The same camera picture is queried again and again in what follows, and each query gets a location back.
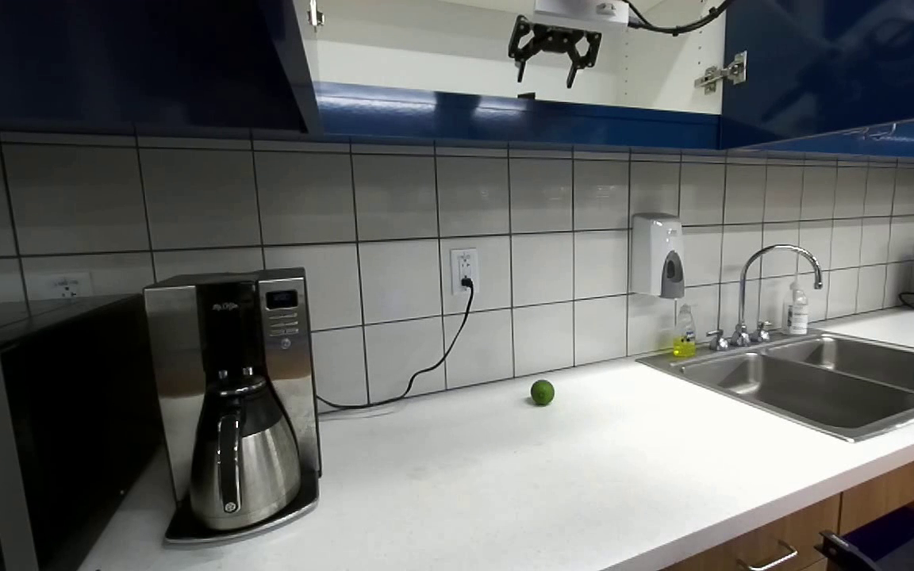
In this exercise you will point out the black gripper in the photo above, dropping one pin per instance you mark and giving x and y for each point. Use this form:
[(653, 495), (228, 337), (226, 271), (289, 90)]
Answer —
[(554, 34)]

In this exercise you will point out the open white cabinet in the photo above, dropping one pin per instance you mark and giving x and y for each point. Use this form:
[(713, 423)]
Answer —
[(415, 64)]

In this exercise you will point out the metal cabinet door hinge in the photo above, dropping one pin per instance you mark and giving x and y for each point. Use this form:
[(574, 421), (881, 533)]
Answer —
[(721, 72)]

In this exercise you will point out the blue cabinet door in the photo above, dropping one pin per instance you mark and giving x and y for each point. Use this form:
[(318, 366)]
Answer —
[(858, 64)]

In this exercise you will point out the closed blue cabinet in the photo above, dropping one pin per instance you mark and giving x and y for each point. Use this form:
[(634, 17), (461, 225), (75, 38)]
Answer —
[(109, 64)]

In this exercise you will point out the wooden base cabinet drawers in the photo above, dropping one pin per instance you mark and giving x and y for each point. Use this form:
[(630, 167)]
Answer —
[(881, 492)]

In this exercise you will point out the chrome sink faucet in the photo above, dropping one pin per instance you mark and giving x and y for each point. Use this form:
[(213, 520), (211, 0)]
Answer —
[(754, 265)]

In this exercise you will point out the yellow dish soap bottle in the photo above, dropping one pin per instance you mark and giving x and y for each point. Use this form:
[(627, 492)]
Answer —
[(681, 340)]

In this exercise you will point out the green lime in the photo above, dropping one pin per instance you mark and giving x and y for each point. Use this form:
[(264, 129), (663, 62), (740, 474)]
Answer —
[(542, 393)]

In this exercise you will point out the small white pump bottle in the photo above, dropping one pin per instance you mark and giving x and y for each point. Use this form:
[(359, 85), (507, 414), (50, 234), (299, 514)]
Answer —
[(799, 314)]

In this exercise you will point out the stainless steel coffee maker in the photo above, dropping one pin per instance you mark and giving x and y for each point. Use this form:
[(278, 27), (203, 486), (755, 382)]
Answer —
[(278, 349)]

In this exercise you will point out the stainless steel double sink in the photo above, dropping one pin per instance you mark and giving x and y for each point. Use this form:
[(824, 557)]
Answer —
[(826, 393)]

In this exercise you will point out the stainless steel carafe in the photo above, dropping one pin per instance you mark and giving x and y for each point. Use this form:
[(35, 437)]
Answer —
[(245, 466)]

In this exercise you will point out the dark blue chair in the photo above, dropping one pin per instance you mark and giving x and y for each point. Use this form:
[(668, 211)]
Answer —
[(897, 545)]

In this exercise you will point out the black and silver microwave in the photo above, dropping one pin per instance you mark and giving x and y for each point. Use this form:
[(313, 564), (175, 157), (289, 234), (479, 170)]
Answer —
[(55, 423)]

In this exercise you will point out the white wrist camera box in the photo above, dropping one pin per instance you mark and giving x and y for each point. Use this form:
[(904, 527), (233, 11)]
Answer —
[(586, 11)]

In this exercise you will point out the white wall soap dispenser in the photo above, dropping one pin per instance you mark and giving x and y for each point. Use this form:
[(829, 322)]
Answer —
[(649, 256)]

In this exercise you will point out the white wall outlet with plug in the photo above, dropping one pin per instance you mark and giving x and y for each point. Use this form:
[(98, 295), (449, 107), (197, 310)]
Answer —
[(463, 265)]

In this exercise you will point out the white empty wall outlet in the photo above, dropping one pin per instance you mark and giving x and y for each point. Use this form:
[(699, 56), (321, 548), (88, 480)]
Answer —
[(67, 288)]

